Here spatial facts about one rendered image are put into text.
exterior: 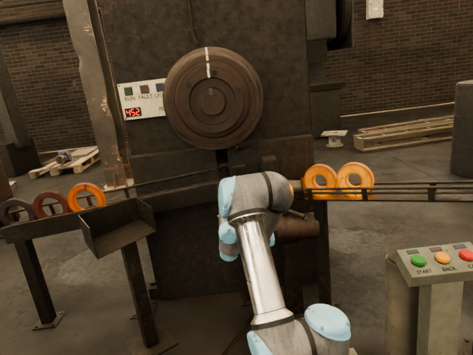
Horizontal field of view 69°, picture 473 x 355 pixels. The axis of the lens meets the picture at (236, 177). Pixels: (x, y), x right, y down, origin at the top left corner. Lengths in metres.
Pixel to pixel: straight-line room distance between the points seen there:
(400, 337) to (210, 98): 1.22
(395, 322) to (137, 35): 1.67
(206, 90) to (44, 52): 7.27
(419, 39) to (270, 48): 7.10
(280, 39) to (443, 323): 1.35
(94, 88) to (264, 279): 3.80
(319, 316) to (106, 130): 3.84
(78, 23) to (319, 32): 3.44
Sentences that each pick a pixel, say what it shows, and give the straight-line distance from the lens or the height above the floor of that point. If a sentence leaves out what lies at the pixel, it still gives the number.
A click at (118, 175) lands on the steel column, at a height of 0.17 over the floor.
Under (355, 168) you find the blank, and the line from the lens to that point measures 1.54.
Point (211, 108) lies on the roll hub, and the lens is 1.55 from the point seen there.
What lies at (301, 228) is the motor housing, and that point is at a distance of 1.67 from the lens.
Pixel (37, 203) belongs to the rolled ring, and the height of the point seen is 0.71.
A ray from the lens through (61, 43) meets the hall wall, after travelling 8.51.
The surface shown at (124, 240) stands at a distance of 1.57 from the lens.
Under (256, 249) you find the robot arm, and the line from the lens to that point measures 0.95.
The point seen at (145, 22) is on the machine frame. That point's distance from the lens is 1.85.
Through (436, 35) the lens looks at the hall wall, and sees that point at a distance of 8.93.
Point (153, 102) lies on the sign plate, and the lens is 1.81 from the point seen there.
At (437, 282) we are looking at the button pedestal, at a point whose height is 0.54.
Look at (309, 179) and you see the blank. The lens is 1.63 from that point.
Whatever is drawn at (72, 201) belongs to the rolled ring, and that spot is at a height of 0.70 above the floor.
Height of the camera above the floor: 1.23
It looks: 17 degrees down
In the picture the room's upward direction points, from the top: 7 degrees counter-clockwise
